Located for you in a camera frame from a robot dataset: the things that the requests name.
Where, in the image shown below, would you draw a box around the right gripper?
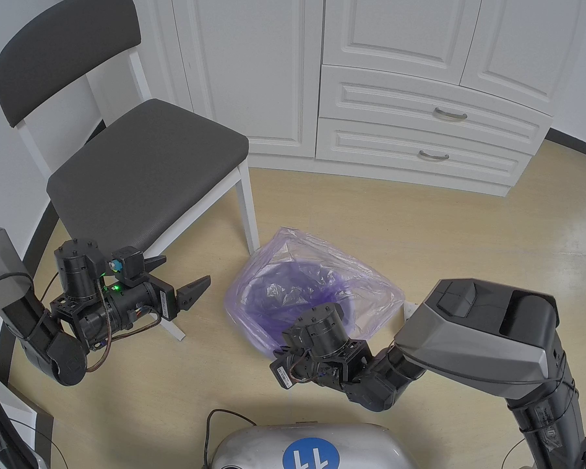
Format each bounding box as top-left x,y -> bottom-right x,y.
270,352 -> 323,390

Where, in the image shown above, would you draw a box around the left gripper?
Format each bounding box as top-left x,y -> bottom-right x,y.
103,256 -> 212,329

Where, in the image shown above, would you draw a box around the purple plastic bag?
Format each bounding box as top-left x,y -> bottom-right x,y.
225,227 -> 405,358

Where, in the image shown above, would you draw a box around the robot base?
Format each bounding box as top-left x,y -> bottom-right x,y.
210,423 -> 417,469

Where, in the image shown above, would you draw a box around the white chair grey cushions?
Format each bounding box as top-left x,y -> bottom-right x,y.
0,0 -> 262,343

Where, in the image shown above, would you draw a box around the white wardrobe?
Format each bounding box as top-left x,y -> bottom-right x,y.
59,0 -> 584,198

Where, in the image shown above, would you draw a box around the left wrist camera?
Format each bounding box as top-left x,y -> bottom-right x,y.
107,246 -> 145,284

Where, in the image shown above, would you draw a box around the black cable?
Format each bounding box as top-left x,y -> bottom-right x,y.
202,408 -> 258,466

